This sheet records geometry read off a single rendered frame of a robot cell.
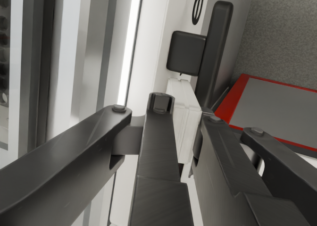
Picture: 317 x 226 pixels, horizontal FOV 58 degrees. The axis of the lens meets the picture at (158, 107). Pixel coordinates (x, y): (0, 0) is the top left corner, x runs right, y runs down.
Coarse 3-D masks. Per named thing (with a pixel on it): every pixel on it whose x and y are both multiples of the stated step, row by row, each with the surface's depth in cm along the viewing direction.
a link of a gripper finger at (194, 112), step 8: (184, 80) 20; (184, 88) 17; (184, 96) 16; (192, 96) 16; (192, 104) 14; (192, 112) 14; (200, 112) 14; (184, 120) 14; (192, 120) 14; (184, 128) 14; (192, 128) 14; (184, 136) 14; (192, 136) 14; (184, 144) 14; (192, 144) 14; (184, 152) 14; (184, 160) 14
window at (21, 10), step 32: (0, 0) 11; (32, 0) 12; (0, 32) 11; (32, 32) 13; (0, 64) 12; (32, 64) 13; (0, 96) 12; (32, 96) 14; (0, 128) 12; (0, 160) 13
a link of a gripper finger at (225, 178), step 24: (216, 120) 13; (216, 144) 11; (240, 144) 11; (192, 168) 13; (216, 168) 9; (240, 168) 9; (216, 192) 9; (240, 192) 7; (264, 192) 8; (216, 216) 9; (240, 216) 7; (264, 216) 6; (288, 216) 6
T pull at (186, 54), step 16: (224, 16) 18; (176, 32) 19; (208, 32) 19; (224, 32) 18; (176, 48) 20; (192, 48) 19; (208, 48) 19; (176, 64) 20; (192, 64) 19; (208, 64) 19; (208, 80) 19; (208, 96) 19
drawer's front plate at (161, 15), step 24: (144, 0) 18; (168, 0) 17; (192, 0) 22; (144, 24) 18; (168, 24) 18; (192, 24) 24; (144, 48) 19; (168, 48) 20; (144, 72) 19; (168, 72) 21; (144, 96) 19; (120, 168) 21; (120, 192) 22; (120, 216) 22
